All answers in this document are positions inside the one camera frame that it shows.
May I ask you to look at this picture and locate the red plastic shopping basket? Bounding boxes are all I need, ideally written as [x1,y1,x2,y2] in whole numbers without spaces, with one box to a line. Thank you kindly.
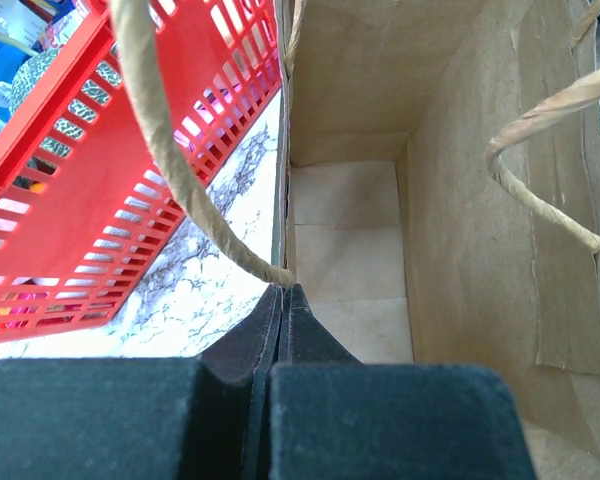
[0,0,281,343]

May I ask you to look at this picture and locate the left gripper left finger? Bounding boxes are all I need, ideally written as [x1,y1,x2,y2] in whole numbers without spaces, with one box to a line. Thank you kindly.
[0,287,283,479]

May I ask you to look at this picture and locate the green kraft paper bag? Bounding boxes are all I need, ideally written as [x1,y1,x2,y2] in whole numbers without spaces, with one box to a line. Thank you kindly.
[108,0,600,480]

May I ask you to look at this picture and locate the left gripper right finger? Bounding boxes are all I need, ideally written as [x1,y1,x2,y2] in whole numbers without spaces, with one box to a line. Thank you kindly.
[269,286,536,479]

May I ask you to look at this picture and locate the green round sponge ball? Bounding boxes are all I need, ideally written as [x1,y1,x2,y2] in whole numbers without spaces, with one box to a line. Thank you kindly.
[9,49,122,158]

